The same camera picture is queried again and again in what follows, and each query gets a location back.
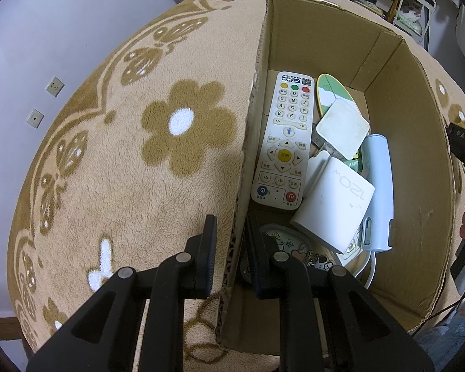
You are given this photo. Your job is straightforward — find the beige floral plush blanket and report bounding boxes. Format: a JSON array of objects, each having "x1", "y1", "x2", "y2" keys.
[{"x1": 6, "y1": 0, "x2": 465, "y2": 372}]

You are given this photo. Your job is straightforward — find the white block charger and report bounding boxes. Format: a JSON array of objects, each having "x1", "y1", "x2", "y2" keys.
[{"x1": 290, "y1": 150, "x2": 376, "y2": 254}]

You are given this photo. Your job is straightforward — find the small white remote control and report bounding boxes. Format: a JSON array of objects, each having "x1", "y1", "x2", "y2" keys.
[{"x1": 339, "y1": 225, "x2": 367, "y2": 266}]

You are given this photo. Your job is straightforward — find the black cable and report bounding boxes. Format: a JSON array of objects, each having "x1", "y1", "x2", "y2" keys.
[{"x1": 411, "y1": 275, "x2": 465, "y2": 336}]

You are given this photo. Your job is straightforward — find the person's blue trouser leg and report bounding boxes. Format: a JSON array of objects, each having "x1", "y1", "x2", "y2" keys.
[{"x1": 414, "y1": 310, "x2": 465, "y2": 372}]

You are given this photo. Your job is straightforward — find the light blue handheld device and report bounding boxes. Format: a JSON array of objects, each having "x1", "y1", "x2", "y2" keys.
[{"x1": 356, "y1": 134, "x2": 395, "y2": 291}]

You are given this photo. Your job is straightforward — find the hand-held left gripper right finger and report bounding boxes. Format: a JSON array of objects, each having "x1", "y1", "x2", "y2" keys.
[{"x1": 245, "y1": 215, "x2": 435, "y2": 372}]

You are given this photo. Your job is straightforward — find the white square charger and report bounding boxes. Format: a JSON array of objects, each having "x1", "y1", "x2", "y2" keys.
[{"x1": 315, "y1": 98, "x2": 370, "y2": 159}]

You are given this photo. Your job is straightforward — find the large white remote control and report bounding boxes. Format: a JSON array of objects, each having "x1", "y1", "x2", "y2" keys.
[{"x1": 251, "y1": 70, "x2": 314, "y2": 210}]

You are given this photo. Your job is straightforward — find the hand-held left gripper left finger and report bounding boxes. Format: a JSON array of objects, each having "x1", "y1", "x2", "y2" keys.
[{"x1": 25, "y1": 214, "x2": 219, "y2": 372}]

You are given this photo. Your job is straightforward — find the cardboard box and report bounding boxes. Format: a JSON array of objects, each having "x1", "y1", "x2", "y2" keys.
[{"x1": 215, "y1": 0, "x2": 456, "y2": 345}]

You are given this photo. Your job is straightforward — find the round cartoon-print coaster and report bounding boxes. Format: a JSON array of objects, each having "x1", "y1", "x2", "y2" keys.
[{"x1": 240, "y1": 223, "x2": 343, "y2": 283}]

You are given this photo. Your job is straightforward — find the white wire rack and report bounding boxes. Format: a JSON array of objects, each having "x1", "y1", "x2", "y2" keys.
[{"x1": 393, "y1": 0, "x2": 436, "y2": 43}]

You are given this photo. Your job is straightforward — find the green oval cartoon card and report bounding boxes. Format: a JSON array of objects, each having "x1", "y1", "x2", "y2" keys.
[{"x1": 316, "y1": 73, "x2": 363, "y2": 163}]

